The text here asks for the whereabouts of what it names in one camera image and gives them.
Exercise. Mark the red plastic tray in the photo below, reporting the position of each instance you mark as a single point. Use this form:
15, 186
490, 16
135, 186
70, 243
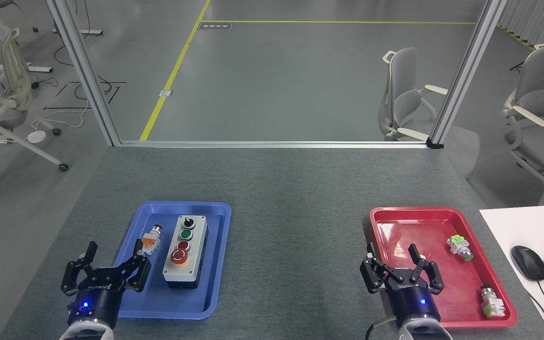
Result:
446, 288

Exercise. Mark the white curtain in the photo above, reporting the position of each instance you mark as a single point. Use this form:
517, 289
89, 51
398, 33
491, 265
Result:
536, 19

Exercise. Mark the grey control box with buttons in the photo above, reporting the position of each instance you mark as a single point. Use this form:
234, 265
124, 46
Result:
184, 250

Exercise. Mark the grey office chair white arms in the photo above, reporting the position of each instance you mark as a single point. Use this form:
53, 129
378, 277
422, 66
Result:
406, 99
543, 94

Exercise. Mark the white round floor socket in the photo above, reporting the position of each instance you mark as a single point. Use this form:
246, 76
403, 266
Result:
37, 136

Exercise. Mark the dark floor label sign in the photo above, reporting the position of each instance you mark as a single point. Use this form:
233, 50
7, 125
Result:
215, 26

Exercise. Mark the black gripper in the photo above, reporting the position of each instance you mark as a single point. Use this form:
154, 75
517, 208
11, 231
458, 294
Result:
411, 297
98, 295

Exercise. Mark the silver push button green base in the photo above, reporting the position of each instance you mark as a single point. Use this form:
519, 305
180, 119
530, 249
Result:
491, 302

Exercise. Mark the silver aluminium post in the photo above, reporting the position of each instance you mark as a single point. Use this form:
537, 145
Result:
83, 71
465, 71

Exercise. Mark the white mesh office chair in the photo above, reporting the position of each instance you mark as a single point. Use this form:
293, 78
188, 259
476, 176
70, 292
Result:
14, 75

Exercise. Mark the green push button white base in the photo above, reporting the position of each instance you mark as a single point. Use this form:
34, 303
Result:
459, 247

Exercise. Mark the silver floor socket plate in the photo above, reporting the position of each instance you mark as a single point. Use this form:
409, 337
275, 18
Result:
166, 93

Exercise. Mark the white desk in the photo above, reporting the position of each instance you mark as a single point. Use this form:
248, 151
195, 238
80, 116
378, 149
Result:
531, 226

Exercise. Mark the black computer mouse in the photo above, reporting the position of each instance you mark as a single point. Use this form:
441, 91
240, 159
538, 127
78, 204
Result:
528, 262

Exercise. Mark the white desk foot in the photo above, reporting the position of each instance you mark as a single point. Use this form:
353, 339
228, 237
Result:
83, 31
31, 68

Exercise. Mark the red push button orange base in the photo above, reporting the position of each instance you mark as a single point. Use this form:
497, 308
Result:
152, 237

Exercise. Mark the blue plastic tray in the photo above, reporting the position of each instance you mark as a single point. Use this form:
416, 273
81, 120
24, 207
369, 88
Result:
191, 302

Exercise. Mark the silver aluminium rail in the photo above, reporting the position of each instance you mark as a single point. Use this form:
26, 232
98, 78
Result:
272, 144

